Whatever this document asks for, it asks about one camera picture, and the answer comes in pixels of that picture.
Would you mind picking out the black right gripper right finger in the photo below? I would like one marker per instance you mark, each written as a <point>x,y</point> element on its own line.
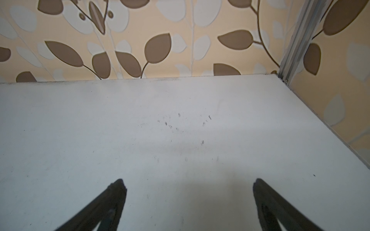
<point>275,211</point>

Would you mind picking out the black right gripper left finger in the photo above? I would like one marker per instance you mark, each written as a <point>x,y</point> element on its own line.
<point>103,213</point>

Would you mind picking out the aluminium frame profile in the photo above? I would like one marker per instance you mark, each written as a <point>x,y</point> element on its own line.
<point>309,18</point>

